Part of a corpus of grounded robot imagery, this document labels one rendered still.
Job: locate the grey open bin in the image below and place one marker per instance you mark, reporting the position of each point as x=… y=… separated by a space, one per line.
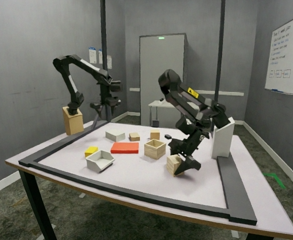
x=99 y=160

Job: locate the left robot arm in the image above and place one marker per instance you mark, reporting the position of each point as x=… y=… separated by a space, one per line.
x=192 y=122

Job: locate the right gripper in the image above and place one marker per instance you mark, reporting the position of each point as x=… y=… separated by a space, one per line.
x=96 y=105

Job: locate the yellow block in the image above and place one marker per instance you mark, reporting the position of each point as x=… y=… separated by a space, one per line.
x=90 y=151

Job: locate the red flat rectangular slab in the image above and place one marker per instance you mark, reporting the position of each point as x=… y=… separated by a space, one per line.
x=125 y=148

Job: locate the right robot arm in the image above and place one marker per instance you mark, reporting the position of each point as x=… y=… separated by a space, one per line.
x=61 y=64

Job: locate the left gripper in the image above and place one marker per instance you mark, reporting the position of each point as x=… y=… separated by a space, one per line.
x=189 y=162

